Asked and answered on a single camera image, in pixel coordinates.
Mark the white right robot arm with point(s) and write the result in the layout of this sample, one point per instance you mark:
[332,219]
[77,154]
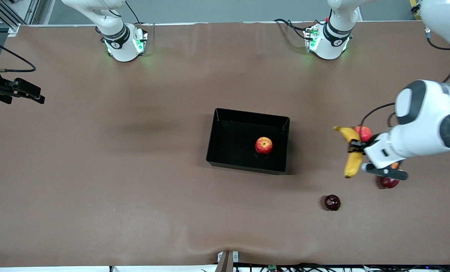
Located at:
[123,49]

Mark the dark purple plum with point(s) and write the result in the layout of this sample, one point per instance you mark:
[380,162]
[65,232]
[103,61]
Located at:
[332,203]

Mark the red orange mango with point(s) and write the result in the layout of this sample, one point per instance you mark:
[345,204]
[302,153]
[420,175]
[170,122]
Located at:
[389,183]

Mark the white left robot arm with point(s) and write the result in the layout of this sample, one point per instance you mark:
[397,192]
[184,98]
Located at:
[429,132]

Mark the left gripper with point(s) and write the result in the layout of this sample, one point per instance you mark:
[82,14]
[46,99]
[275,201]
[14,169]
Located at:
[356,146]

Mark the metal table edge bracket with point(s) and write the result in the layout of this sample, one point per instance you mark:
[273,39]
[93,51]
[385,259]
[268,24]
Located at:
[227,262]

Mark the yellow banana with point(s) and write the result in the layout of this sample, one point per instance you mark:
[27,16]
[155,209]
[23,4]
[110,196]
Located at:
[353,166]

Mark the black plastic box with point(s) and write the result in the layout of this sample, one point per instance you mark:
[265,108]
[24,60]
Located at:
[232,139]

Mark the red pomegranate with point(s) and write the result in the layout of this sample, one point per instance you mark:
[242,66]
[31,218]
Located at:
[365,133]

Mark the table cover mat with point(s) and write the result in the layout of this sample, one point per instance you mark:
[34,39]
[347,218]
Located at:
[134,211]

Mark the red yellow apple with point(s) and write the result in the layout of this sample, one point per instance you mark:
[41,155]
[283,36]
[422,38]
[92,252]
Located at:
[264,146]

